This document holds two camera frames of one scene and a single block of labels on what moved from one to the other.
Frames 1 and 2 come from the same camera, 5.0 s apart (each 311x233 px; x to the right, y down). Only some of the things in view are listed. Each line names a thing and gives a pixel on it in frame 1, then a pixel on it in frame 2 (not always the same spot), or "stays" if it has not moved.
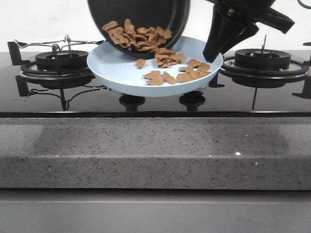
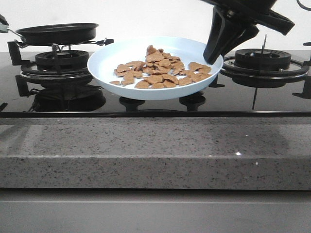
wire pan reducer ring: x=59 y=44 stays
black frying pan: x=172 y=15 to x=58 y=34
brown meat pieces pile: x=174 y=68 to x=160 y=70
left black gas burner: x=61 y=60 stays
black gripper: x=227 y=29 stays
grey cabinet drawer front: x=148 y=210 stays
